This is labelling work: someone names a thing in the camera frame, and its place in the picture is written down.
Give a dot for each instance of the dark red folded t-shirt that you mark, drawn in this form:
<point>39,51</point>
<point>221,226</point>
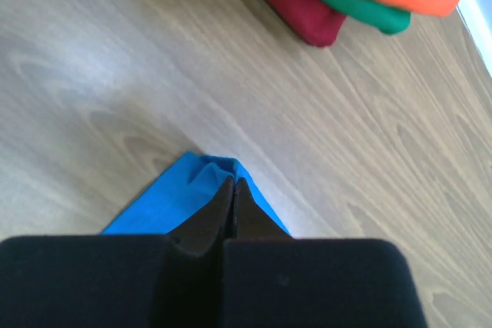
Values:
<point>313,21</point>

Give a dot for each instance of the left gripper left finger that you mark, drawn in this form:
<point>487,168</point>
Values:
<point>158,280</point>

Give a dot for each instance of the green folded t-shirt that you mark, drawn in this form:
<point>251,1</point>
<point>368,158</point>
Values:
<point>386,19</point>

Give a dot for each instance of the blue t-shirt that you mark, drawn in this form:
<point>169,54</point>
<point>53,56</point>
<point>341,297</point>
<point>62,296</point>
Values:
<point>180,192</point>

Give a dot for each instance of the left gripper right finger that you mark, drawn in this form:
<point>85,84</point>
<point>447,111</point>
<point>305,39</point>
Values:
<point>271,279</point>

